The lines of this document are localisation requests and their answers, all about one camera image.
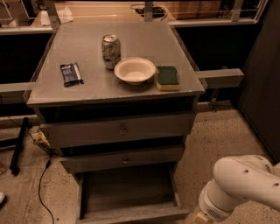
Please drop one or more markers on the dark blue snack packet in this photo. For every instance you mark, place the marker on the dark blue snack packet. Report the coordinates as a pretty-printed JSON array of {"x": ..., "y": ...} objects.
[{"x": 71, "y": 74}]

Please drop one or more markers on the white paper bowl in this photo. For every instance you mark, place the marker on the white paper bowl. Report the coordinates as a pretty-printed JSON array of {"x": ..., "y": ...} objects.
[{"x": 135, "y": 70}]

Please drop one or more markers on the grey rail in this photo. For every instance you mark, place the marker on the grey rail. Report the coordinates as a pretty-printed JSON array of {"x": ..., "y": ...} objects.
[
  {"x": 14, "y": 93},
  {"x": 223, "y": 78}
]

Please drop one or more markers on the grey wooden drawer cabinet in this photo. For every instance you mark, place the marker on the grey wooden drawer cabinet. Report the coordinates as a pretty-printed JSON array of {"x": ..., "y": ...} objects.
[{"x": 103, "y": 96}]

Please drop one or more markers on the dark right side cabinet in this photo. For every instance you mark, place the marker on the dark right side cabinet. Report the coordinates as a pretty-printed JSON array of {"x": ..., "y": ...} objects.
[{"x": 259, "y": 98}]

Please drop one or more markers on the grey right side rail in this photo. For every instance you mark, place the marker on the grey right side rail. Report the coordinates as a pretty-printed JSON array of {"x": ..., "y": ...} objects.
[{"x": 223, "y": 78}]

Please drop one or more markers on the white crumpled paper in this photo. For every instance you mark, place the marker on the white crumpled paper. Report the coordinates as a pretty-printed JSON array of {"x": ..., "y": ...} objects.
[{"x": 65, "y": 15}]

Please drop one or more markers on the grey middle drawer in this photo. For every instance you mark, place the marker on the grey middle drawer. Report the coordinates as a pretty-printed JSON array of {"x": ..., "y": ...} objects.
[{"x": 125, "y": 158}]

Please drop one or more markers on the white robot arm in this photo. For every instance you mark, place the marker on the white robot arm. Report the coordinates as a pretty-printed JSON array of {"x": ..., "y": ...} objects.
[{"x": 237, "y": 180}]

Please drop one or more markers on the green white soda can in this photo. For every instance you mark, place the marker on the green white soda can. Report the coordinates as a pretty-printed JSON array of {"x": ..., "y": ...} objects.
[{"x": 111, "y": 50}]

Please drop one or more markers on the grey drawer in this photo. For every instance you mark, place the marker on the grey drawer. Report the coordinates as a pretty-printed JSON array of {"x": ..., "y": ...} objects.
[
  {"x": 71, "y": 134},
  {"x": 125, "y": 158},
  {"x": 144, "y": 194}
]

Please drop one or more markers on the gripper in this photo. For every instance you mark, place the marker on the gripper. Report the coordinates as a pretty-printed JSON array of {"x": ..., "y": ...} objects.
[{"x": 213, "y": 208}]

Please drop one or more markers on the grey left side rail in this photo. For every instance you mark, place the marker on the grey left side rail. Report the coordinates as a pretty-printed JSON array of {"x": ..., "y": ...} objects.
[{"x": 14, "y": 93}]

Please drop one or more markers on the green yellow sponge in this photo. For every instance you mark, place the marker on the green yellow sponge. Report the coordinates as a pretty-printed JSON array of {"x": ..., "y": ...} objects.
[{"x": 167, "y": 79}]

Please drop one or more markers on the grey top drawer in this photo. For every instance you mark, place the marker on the grey top drawer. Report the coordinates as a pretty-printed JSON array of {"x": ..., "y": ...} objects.
[{"x": 71, "y": 134}]

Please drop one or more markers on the grey bottom drawer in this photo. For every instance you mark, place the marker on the grey bottom drawer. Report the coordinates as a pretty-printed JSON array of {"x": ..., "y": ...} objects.
[{"x": 144, "y": 194}]

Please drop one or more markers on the black bar on floor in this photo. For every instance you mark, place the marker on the black bar on floor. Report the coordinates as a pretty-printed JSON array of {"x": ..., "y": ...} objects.
[{"x": 14, "y": 161}]

